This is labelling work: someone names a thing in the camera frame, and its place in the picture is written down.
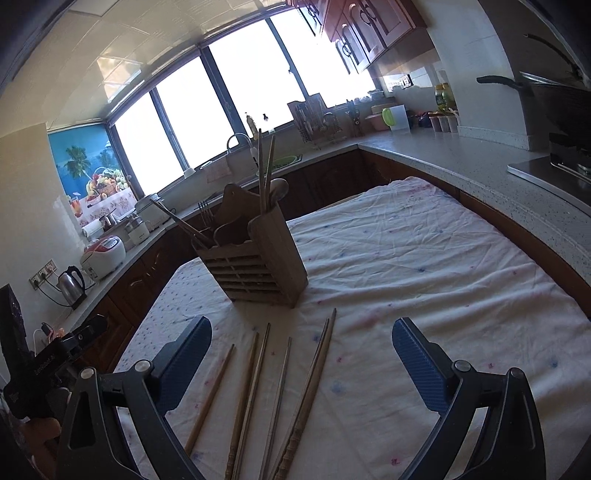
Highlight short brown wooden chopstick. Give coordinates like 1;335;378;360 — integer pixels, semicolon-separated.
184;344;235;456

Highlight grey metal chopstick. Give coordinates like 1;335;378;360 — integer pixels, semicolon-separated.
259;337;293;480

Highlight steel electric kettle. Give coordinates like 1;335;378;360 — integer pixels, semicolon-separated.
57;266;87;310

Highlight light wooden chopstick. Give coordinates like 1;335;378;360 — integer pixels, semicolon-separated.
231;323;271;480

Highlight white red rice cooker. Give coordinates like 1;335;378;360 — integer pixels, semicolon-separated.
80;236;126;281

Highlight dark carved chopstick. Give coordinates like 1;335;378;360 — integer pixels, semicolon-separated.
275;307;338;480
270;317;331;480

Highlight small white cooker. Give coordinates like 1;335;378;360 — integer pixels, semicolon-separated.
125;216;150;246

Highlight floral white tablecloth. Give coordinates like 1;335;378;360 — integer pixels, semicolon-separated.
117;178;590;479

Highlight wooden utensil holder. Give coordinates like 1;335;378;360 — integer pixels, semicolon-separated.
195;184;308;308

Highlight large white pot cooker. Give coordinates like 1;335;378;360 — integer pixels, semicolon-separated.
134;193;169;232

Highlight metal fork in holder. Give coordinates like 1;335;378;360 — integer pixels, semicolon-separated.
197;201;216;231

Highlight fruit beach window poster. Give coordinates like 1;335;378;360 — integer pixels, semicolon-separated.
48;124;137;227

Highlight wooden spoon in holder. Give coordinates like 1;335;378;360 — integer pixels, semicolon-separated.
270;178;290;206

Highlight gas stove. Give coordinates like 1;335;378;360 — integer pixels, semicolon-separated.
507;133;590;215

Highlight green plastic basin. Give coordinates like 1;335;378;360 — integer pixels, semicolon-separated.
273;155;298;170

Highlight chrome sink faucet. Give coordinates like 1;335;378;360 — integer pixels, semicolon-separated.
225;132;257;163

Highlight dish drying rack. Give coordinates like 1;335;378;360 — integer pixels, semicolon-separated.
287;93;345;149

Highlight white green pitcher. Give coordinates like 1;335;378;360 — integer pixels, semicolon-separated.
382;105;410;131

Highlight cooking oil bottle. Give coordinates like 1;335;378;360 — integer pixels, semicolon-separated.
435;83;458;112

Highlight black wok with lid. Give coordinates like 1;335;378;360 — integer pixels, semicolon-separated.
476;33;590;149

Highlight upper wooden cabinets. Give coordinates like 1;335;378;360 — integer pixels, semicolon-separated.
287;0;427;71

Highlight wall power outlet strip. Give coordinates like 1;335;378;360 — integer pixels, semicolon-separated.
29;259;57;290

